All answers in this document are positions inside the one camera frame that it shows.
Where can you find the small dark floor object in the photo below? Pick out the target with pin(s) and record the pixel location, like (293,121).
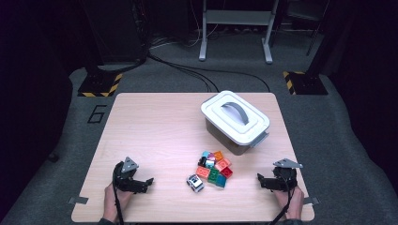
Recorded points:
(53,157)

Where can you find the magenta toy brick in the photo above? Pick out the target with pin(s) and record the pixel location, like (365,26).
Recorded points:
(211,156)

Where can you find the salmon toy brick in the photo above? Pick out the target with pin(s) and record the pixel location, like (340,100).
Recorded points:
(203,172)

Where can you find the dark metal stand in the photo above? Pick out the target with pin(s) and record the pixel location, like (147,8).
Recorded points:
(313,40)

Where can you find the person's right hand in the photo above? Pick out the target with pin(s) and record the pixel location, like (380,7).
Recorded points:
(295,203)

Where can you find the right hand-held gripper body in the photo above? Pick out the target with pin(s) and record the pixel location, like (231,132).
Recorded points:
(284,179)

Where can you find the white metal stand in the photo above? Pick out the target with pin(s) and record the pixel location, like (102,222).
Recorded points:
(236,17)

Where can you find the black equipment rack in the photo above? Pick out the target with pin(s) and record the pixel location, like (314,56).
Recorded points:
(115,28)

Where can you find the orange toy brick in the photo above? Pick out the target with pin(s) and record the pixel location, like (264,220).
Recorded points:
(218,155)

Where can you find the teal toy brick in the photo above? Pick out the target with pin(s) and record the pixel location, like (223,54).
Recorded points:
(205,154)
(209,163)

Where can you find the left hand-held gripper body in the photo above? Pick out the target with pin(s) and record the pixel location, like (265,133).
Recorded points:
(125,182)

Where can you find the person's left hand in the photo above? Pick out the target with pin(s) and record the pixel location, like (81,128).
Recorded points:
(111,203)

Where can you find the brown translucent storage box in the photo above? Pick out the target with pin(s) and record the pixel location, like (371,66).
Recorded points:
(225,140)

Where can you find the pile of coloured toy bricks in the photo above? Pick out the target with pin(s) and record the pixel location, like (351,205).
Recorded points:
(213,175)

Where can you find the hazard-striped base plate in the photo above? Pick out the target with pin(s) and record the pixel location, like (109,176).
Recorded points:
(98,84)
(308,84)

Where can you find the grey tape tab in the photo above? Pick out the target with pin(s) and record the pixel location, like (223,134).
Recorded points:
(311,201)
(79,200)

